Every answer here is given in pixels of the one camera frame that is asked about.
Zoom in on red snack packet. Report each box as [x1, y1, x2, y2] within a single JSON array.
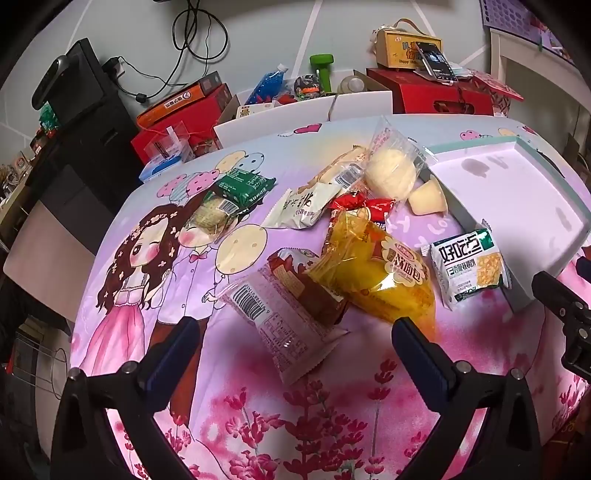
[[330, 191, 398, 229]]

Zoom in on blue bottle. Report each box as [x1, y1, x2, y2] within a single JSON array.
[[245, 65, 289, 106]]

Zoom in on white desk frame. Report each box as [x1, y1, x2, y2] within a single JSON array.
[[489, 28, 591, 107]]

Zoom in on round plastic jelly cup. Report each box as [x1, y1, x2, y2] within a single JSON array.
[[407, 178, 448, 217]]

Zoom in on printed blanket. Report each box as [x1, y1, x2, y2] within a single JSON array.
[[69, 113, 591, 480]]

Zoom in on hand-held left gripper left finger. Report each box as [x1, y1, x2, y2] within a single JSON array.
[[50, 316, 204, 480]]

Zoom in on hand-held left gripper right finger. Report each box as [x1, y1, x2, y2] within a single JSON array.
[[392, 316, 542, 480]]

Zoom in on orange box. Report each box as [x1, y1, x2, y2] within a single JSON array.
[[136, 71, 221, 130]]

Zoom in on black oblong device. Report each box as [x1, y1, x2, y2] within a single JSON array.
[[32, 55, 81, 109]]

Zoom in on white snack packet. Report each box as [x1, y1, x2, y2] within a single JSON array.
[[262, 182, 342, 232]]

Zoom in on clear plastic container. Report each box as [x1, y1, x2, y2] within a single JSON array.
[[144, 122, 192, 162]]

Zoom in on yellow carry box with handle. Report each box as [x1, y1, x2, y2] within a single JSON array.
[[373, 18, 444, 72]]

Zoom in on blue white tissue pack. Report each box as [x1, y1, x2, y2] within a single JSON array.
[[139, 154, 185, 183]]

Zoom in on white open cardboard box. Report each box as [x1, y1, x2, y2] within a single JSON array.
[[213, 90, 393, 151]]

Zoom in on white green cracker packet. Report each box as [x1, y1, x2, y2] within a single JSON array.
[[430, 228, 511, 310]]

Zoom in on green dumbbell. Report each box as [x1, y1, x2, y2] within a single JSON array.
[[309, 54, 334, 93]]

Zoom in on large red gift box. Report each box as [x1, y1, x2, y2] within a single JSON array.
[[367, 68, 495, 116]]

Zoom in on black cables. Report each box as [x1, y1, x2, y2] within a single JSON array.
[[102, 0, 229, 102]]

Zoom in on green snack packet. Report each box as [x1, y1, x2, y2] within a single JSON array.
[[212, 167, 277, 217]]

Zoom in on small yellow white box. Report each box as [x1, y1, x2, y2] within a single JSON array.
[[235, 102, 273, 121]]

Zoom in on beige long bread packet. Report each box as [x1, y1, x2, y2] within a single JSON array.
[[310, 145, 370, 188]]

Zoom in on brown cardboard box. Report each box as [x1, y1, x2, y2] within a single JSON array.
[[561, 134, 585, 171]]

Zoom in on smartphone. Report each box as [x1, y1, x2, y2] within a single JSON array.
[[416, 41, 460, 86]]

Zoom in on yellow bread packet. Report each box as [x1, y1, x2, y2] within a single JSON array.
[[307, 208, 437, 337]]

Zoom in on red patterned flat box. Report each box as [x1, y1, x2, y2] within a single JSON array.
[[471, 71, 525, 118]]

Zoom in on clear packet round bun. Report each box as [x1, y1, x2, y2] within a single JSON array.
[[365, 117, 439, 204]]

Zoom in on white shallow box teal rim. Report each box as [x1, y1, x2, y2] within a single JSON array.
[[418, 136, 591, 312]]

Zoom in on black orange toy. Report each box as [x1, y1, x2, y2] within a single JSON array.
[[293, 74, 324, 100]]

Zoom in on brown cake packet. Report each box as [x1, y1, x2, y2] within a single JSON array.
[[217, 247, 352, 386]]

